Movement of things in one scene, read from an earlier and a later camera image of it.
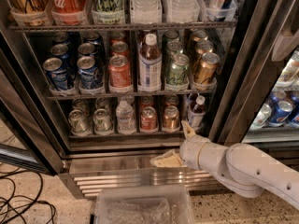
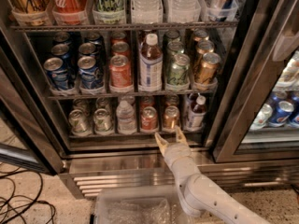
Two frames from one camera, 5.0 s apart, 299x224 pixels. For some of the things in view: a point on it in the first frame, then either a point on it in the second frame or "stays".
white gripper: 191,149 to 177,155
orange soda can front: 171,119 stays
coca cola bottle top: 68,3 stays
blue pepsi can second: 89,76 stays
